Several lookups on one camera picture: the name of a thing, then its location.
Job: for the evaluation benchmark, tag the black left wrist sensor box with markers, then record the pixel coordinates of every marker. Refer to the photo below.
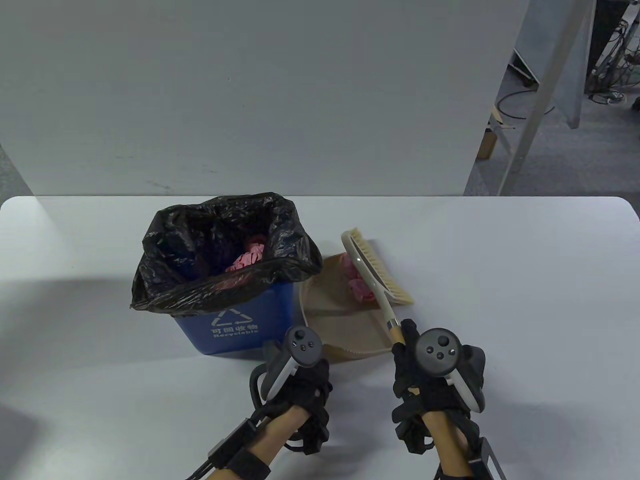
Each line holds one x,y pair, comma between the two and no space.
232,442

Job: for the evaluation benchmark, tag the white table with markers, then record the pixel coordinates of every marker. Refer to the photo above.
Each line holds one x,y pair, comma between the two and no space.
500,250

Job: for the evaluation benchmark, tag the person's left hand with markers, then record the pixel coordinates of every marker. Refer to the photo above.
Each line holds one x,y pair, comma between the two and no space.
310,390

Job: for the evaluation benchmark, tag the white partition panel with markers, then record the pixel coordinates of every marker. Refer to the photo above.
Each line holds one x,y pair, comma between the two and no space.
250,100

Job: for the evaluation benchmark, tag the black plastic trash bag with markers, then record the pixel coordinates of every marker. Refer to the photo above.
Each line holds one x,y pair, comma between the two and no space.
170,240

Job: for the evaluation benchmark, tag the pile of pink paper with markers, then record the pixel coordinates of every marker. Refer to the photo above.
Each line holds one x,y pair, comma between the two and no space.
362,290

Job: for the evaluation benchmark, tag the black right wrist sensor box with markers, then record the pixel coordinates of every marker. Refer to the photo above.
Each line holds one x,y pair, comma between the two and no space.
487,462

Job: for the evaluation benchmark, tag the black and white right controller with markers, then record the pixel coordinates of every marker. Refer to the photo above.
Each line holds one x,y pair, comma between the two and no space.
437,350

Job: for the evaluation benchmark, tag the person's right hand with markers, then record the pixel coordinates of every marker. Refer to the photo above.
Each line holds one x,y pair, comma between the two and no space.
407,365

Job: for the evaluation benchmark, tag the grey metal frame post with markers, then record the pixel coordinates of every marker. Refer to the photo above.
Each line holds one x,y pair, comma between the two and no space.
535,115

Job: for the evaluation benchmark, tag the blue recycling bin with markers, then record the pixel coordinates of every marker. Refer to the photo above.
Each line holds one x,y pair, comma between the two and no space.
275,310

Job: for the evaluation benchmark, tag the grey leaning board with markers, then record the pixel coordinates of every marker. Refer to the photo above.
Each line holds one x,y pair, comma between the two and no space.
575,90

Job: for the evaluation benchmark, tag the black and white left controller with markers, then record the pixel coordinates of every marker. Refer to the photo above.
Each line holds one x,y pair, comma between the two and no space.
302,345

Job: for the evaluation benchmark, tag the beige plastic dustpan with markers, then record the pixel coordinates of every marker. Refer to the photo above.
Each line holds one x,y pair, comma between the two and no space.
340,320

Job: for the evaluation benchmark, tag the black and white controller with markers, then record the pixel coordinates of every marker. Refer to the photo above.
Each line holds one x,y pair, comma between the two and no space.
302,345
437,350

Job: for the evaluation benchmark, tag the person's right forearm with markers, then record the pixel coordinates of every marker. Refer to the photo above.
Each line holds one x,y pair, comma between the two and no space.
445,445

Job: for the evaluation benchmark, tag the brown cardboard box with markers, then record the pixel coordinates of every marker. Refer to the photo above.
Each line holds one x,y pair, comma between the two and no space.
487,145

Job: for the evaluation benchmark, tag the black wrist sensor box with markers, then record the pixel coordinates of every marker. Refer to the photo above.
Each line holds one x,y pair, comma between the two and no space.
487,462
232,442

